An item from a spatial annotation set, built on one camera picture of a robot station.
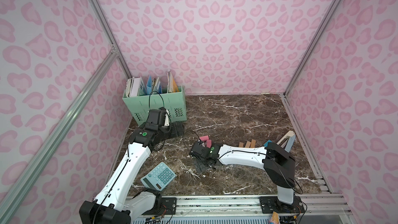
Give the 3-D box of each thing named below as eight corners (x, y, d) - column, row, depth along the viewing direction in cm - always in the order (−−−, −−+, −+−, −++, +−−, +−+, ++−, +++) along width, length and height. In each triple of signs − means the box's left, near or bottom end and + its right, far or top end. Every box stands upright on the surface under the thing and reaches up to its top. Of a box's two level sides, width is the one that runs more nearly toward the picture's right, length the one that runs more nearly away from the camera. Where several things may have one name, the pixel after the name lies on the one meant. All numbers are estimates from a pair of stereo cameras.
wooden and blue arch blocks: (275, 146, 95) (277, 143, 92) (285, 131, 102) (287, 128, 99) (287, 153, 92) (290, 151, 89) (296, 138, 99) (299, 134, 96)
